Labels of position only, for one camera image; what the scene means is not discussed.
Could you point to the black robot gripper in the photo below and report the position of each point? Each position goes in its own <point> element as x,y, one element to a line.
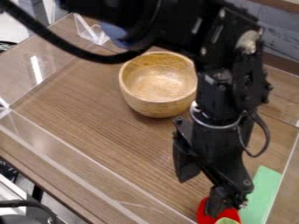
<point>210,150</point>

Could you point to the red plush strawberry green leaves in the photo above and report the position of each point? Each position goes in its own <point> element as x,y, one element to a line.
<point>226,217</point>

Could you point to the green rectangular block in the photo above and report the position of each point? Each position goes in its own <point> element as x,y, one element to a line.
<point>260,199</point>

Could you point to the black device bottom left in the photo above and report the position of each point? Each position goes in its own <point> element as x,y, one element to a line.
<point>18,211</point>

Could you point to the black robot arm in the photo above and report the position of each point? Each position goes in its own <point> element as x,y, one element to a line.
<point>218,36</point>

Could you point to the light wooden bowl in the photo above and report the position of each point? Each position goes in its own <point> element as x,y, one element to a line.
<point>157,84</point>

